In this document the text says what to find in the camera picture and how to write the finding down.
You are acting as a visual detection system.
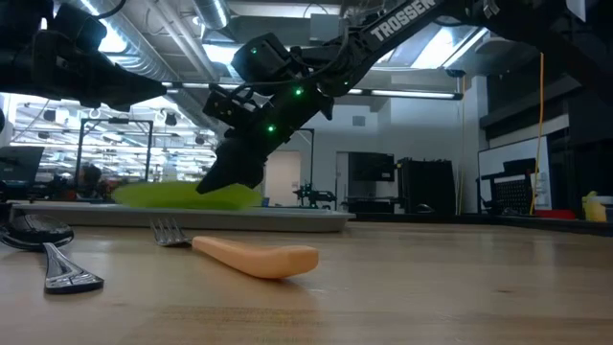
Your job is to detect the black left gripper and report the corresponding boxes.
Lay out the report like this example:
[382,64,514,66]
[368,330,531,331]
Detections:
[33,28,168,112]

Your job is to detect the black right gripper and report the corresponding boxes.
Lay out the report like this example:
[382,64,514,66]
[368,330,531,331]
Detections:
[194,45,356,196]

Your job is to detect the green plate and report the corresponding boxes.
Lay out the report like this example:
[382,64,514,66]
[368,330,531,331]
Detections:
[111,180,263,211]

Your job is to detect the shiny metal spoon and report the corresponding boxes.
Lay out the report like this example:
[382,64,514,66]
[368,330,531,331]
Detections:
[0,213,105,295]

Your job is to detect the grey tray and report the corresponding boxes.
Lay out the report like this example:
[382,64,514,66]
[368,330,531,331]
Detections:
[11,202,356,234]

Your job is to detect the white door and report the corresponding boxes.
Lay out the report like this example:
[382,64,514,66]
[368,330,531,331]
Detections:
[263,149,303,208]

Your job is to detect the seated person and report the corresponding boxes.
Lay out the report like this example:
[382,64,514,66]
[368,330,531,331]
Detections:
[79,163,104,200]

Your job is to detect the dark computer monitor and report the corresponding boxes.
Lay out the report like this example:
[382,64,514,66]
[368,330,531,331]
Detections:
[0,146,45,189]

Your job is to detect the long ceiling light bar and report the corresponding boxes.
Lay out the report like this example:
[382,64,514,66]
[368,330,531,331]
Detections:
[161,80,465,102]

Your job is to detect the black cabinet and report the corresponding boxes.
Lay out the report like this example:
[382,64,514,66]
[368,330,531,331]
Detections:
[396,157,457,216]

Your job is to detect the whiteboard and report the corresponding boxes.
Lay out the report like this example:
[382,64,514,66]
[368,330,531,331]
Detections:
[477,135,553,211]

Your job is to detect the black perforated cart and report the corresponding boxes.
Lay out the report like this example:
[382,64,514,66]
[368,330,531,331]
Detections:
[475,157,538,216]

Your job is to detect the red flat object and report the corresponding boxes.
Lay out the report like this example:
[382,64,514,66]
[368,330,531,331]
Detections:
[533,208,578,221]

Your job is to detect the yellow bottle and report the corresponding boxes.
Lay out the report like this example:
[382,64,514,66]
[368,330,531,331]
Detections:
[581,190,608,223]

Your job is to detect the black metal frame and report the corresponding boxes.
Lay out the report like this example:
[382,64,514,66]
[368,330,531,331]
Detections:
[74,118,155,186]

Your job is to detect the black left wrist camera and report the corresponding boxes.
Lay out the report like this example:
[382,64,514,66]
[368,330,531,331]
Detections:
[53,3,108,45]

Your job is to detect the fork with orange handle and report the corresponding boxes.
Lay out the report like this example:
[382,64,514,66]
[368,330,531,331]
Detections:
[149,217,321,281]

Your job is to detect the black wall screen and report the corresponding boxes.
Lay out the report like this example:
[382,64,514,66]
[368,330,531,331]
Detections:
[347,151,397,183]

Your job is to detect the yellow hanging cable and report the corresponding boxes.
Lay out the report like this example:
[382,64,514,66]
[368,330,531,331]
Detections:
[528,52,546,216]

